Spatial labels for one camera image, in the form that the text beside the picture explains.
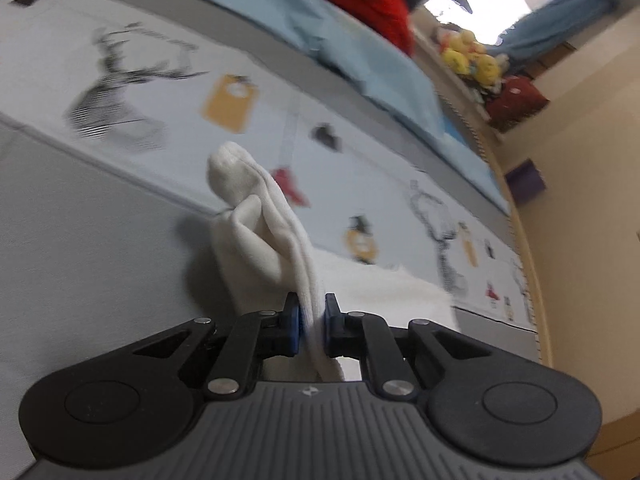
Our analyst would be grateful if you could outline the purple box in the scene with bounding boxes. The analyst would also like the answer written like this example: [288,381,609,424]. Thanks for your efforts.
[505,158,545,206]

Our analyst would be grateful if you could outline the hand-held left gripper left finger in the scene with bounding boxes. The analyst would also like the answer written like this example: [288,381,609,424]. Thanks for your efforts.
[131,292,304,402]

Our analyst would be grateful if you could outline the blue curtain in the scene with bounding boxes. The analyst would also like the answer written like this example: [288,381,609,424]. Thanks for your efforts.
[487,0,614,62]

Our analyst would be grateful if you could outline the deer printed white mat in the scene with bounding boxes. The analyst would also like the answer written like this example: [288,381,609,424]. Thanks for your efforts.
[0,0,539,334]

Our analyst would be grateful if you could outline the light blue sheet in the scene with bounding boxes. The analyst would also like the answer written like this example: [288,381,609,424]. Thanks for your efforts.
[107,0,512,211]

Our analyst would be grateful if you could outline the pile of plush toys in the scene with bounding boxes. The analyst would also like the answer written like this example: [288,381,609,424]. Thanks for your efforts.
[434,26,512,92]

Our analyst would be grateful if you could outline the white small garment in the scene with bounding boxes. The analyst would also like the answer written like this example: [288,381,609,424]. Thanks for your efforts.
[206,142,464,384]

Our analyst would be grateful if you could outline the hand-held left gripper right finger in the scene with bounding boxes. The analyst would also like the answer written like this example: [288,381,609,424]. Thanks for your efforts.
[324,293,495,403]

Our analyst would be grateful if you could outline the red bag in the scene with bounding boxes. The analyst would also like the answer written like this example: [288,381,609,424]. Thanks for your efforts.
[486,75,551,134]

